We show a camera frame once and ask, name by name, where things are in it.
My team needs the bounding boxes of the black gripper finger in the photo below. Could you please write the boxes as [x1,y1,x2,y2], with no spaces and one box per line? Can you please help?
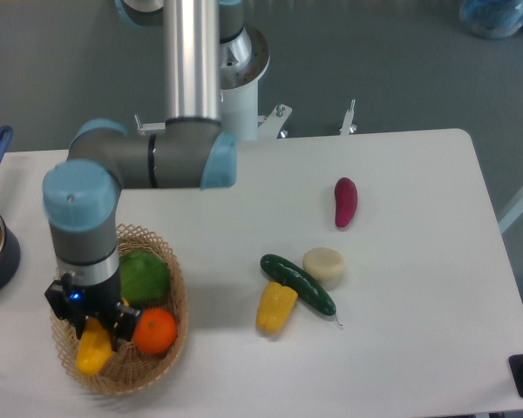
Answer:
[106,303,140,352]
[44,280,87,339]

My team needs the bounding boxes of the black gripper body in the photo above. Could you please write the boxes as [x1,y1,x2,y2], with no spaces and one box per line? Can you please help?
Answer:
[60,272,121,325]

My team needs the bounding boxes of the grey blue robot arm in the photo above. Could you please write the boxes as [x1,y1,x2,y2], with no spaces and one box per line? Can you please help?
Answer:
[42,1,236,348]

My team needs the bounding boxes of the woven wicker basket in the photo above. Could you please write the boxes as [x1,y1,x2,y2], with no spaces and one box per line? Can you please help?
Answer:
[50,224,188,395]

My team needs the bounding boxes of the orange fruit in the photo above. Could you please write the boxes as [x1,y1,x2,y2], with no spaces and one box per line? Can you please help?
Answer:
[132,307,178,355]

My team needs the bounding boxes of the green bok choy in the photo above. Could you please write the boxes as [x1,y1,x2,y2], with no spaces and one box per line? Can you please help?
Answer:
[119,250,171,307]

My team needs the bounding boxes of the yellow bell pepper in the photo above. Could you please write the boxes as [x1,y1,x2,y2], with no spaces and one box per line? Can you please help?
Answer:
[255,281,298,334]

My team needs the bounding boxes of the dark green cucumber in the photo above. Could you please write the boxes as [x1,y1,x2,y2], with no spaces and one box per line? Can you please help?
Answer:
[260,253,342,326]

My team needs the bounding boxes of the cream round cake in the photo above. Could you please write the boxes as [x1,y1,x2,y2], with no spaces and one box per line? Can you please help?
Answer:
[302,247,346,289]

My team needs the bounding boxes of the purple sweet potato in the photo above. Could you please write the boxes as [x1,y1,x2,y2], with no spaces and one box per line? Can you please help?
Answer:
[334,177,358,228]

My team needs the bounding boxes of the blue plastic bag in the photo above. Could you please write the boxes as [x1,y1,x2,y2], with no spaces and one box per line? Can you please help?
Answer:
[458,1,523,40]

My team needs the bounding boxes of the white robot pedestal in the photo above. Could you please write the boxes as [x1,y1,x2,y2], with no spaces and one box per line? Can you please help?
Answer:
[132,24,358,143]

